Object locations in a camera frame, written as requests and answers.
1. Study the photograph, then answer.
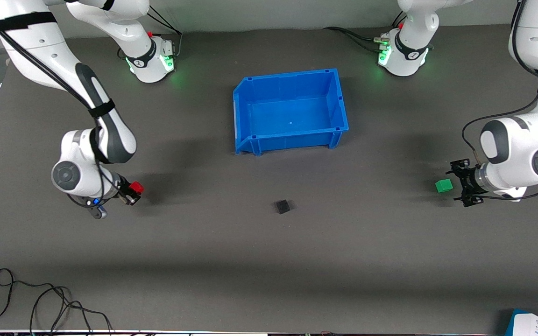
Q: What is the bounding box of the blue box with white label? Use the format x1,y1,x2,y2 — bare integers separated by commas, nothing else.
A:
505,308,538,336

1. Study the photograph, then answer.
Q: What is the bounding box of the blue plastic storage bin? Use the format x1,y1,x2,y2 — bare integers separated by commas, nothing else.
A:
233,68,349,156

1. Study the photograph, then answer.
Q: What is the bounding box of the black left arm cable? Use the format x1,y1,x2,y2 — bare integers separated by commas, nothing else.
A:
461,0,538,202

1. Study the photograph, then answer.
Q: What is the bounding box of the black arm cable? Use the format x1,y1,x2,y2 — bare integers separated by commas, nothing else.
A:
461,0,538,202
0,2,111,208

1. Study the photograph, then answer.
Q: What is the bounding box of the thin black cable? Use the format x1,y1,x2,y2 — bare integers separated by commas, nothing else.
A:
0,268,71,332
30,285,113,336

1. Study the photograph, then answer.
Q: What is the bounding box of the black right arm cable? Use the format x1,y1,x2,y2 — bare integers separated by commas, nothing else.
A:
0,2,111,208

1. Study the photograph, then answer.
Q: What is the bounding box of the black left base cable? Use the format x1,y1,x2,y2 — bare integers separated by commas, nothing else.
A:
323,12,407,53

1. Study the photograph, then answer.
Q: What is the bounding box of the black base cable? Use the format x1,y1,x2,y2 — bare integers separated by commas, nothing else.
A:
323,12,407,53
147,6,184,57

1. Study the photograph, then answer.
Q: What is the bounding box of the black right base cable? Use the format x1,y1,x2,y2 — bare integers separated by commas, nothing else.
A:
147,6,184,57

